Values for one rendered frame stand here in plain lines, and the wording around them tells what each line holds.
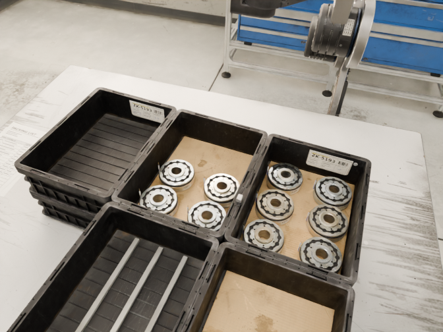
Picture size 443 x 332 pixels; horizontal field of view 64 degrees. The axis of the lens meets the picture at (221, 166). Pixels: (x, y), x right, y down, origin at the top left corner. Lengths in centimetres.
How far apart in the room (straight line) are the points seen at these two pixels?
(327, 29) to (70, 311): 99
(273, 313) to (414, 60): 231
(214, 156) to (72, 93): 80
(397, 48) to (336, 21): 170
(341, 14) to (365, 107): 187
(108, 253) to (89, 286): 9
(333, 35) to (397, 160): 57
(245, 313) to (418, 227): 67
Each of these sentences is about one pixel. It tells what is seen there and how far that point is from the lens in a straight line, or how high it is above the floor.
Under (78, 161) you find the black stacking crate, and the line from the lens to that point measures 118.
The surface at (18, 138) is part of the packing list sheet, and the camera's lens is 155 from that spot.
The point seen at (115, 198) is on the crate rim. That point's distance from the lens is 92.
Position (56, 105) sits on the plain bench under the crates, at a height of 70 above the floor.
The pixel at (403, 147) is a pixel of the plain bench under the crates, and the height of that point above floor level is 70.
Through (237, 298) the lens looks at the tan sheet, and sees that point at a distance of 87.
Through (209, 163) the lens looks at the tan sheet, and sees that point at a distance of 111.
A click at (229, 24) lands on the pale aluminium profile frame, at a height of 44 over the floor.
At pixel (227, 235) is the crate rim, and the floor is 93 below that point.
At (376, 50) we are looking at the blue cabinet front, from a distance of 281.
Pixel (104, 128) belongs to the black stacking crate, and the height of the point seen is 83.
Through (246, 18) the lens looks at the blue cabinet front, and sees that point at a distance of 279.
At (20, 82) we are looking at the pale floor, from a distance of 327.
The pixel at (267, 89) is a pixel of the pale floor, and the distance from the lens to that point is 292.
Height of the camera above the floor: 163
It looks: 47 degrees down
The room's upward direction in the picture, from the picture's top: 3 degrees clockwise
